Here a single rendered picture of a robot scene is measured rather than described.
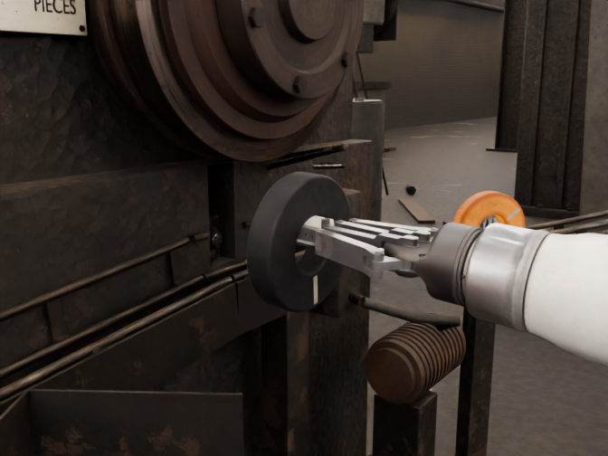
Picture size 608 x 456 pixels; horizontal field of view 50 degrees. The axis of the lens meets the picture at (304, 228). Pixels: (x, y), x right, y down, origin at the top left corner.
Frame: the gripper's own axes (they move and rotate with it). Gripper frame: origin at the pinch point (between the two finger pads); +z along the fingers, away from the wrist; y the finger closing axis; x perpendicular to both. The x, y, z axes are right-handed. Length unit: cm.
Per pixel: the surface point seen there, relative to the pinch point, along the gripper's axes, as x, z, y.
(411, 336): -32, 9, 48
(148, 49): 18.4, 23.7, -1.5
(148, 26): 21.1, 23.8, -1.3
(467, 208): -10, 8, 65
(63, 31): 20.3, 37.0, -4.3
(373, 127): -19, 152, 267
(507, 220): -12, 2, 72
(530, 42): 35, 124, 433
